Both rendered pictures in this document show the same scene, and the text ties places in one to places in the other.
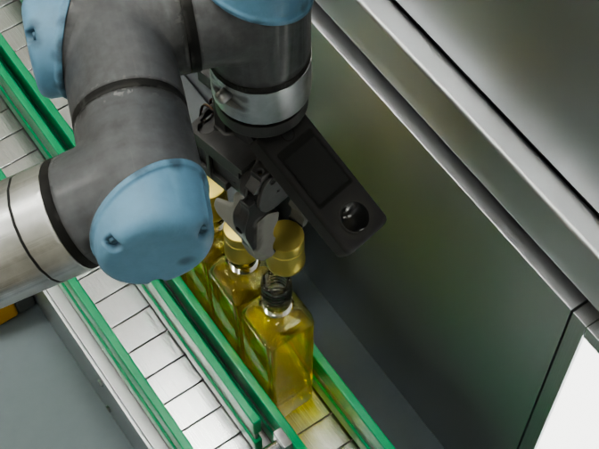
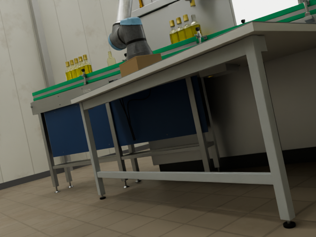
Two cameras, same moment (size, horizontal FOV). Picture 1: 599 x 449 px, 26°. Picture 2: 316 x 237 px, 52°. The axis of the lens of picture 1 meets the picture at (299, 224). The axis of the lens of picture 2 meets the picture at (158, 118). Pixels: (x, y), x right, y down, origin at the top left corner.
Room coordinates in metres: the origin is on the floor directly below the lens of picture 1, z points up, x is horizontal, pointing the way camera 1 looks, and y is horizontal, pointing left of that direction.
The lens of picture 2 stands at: (-1.37, 1.24, 0.49)
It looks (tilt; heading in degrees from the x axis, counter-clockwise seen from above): 0 degrees down; 338
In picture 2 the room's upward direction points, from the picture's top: 12 degrees counter-clockwise
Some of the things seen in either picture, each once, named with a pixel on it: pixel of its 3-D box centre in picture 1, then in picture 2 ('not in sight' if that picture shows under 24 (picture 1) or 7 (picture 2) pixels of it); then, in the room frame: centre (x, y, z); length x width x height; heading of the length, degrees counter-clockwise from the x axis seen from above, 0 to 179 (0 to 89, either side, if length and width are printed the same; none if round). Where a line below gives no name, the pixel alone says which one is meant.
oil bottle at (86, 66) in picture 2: not in sight; (87, 70); (1.46, 0.63, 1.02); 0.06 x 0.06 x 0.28; 35
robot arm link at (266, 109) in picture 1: (258, 75); not in sight; (0.58, 0.03, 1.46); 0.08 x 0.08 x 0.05
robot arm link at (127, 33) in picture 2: not in sight; (131, 30); (0.31, 0.60, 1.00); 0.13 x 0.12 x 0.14; 13
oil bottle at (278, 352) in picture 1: (278, 351); (197, 36); (0.58, 0.02, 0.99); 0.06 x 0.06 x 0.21; 36
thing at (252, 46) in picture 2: not in sight; (155, 143); (0.30, 0.60, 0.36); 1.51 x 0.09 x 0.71; 16
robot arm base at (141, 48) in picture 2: not in sight; (138, 50); (0.30, 0.59, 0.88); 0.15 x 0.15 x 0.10
